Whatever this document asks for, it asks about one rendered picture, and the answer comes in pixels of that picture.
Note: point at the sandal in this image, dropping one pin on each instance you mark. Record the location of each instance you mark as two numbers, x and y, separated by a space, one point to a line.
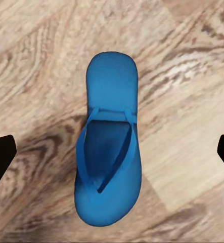
109 168

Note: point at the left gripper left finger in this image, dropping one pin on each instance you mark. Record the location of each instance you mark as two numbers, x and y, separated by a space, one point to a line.
7 152

